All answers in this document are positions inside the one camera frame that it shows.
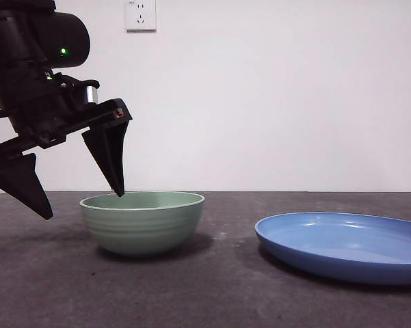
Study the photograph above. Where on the green ribbed bowl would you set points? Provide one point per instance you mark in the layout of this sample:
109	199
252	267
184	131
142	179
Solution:
140	232

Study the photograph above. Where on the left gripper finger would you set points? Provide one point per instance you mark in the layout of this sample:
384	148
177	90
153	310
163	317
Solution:
24	184
109	153

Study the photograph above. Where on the white wall socket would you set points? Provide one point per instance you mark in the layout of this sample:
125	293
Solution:
141	17

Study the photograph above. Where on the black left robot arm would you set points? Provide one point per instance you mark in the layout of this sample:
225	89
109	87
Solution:
68	34

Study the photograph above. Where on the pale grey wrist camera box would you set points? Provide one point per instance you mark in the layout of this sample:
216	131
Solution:
91	94

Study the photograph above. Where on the blue round plate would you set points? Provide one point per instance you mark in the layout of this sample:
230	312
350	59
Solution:
331	263

